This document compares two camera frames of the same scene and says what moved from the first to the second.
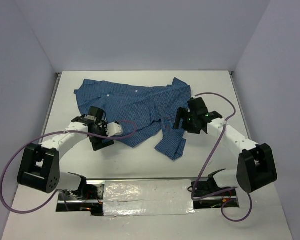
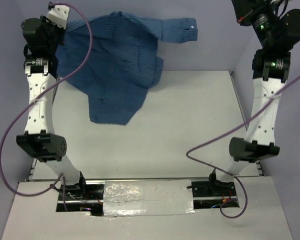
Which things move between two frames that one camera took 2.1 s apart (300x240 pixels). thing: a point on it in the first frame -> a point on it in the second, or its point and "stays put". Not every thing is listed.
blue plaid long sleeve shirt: x=152 y=109 -> x=125 y=60
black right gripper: x=183 y=113 -> x=245 y=10
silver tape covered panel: x=147 y=197 stays put
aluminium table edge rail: x=242 y=105 stays put
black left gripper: x=97 y=143 -> x=48 y=24
